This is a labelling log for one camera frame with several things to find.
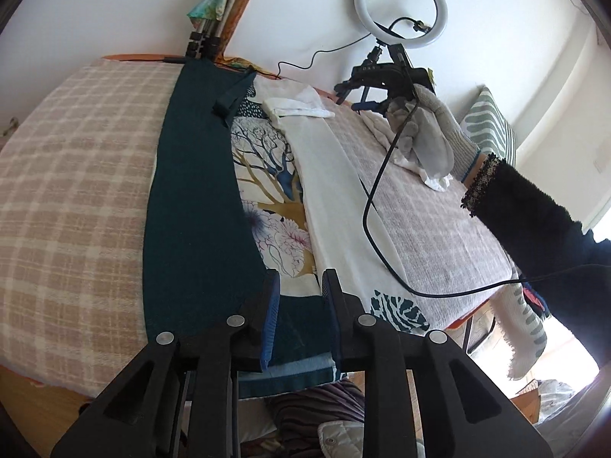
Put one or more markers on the white knitted garment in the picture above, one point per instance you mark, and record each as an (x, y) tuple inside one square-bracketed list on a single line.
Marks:
[(377, 126)]

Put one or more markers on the beige plaid blanket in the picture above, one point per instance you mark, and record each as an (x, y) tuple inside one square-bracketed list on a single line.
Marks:
[(71, 200)]

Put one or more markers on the dark green cloth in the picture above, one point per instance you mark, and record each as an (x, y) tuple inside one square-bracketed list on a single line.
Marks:
[(200, 200)]

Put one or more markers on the tree print cloth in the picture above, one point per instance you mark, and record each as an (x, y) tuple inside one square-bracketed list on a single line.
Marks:
[(267, 176)]

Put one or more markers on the tripod with colourful cloth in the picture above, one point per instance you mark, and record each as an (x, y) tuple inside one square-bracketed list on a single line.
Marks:
[(210, 43)]

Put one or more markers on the wooden bed frame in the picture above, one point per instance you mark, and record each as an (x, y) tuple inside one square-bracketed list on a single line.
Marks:
[(38, 410)]

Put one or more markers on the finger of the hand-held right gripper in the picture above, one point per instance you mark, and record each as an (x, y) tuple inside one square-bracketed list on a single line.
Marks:
[(368, 104)]

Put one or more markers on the person's right hand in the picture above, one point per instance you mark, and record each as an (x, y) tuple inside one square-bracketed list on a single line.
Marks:
[(453, 129)]

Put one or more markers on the white quilted cloth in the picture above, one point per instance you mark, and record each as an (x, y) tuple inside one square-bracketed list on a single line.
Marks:
[(334, 439)]

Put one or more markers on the green white patterned pillow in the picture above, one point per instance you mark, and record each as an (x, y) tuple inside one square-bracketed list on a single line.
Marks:
[(491, 119)]

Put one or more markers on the small grey white garment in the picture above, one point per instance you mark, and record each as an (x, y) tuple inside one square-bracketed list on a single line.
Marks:
[(427, 152)]

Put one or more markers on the long white cloth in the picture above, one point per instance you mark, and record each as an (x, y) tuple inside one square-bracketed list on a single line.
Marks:
[(329, 200)]

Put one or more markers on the dark striped cloth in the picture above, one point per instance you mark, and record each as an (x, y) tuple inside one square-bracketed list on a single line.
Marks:
[(305, 405)]

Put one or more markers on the small folded white garment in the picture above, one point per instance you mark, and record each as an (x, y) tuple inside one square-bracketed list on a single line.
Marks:
[(296, 105)]

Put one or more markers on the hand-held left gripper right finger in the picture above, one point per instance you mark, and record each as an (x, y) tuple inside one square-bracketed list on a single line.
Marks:
[(329, 317)]

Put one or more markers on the green patterned white towel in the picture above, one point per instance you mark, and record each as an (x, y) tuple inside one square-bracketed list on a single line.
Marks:
[(520, 338)]

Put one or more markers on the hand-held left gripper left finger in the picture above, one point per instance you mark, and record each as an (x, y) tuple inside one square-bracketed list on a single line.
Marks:
[(270, 315)]

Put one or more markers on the person's right forearm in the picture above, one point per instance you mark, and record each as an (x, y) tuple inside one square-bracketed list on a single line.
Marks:
[(539, 238)]

